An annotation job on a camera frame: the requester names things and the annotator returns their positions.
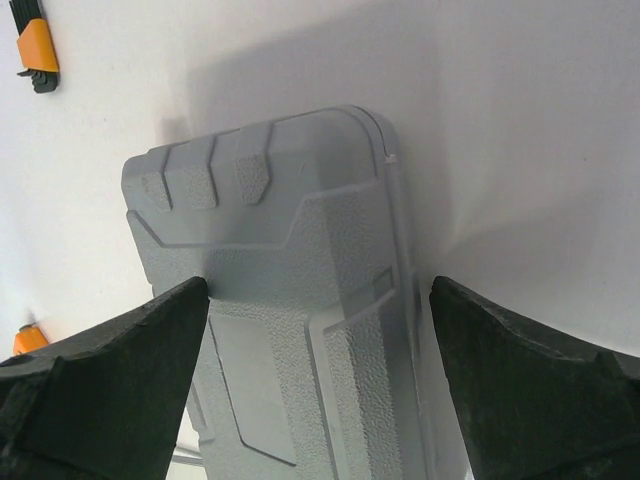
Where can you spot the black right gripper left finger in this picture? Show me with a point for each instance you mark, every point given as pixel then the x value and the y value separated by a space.
pixel 105 403

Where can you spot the grey plastic tool case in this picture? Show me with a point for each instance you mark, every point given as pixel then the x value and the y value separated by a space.
pixel 317 360

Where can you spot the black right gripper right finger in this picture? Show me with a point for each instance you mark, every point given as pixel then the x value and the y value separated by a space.
pixel 533 402

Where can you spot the screwdriver near hex keys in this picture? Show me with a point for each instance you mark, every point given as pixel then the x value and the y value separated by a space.
pixel 29 338

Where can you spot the orange hex key set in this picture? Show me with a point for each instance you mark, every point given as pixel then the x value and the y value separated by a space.
pixel 35 46

